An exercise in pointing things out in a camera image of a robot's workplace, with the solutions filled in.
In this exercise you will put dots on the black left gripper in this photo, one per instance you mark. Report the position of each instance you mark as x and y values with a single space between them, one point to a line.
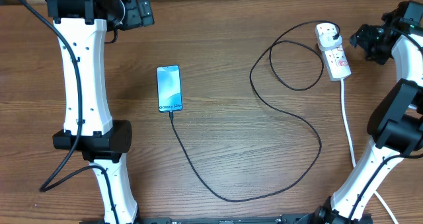
137 18

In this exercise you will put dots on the white power strip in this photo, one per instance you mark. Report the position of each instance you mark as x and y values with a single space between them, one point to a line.
335 60

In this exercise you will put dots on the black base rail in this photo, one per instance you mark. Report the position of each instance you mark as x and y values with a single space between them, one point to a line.
283 219

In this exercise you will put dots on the blue Galaxy smartphone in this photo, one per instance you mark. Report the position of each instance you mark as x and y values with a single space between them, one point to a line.
169 88

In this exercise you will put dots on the white charger plug adapter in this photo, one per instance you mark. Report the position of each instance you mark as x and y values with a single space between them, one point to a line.
327 42

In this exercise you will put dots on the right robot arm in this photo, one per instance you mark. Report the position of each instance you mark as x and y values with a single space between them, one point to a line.
394 134

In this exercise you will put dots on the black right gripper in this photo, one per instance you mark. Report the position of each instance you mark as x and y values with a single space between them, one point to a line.
361 41

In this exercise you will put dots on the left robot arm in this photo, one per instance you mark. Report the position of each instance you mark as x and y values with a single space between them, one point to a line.
89 127

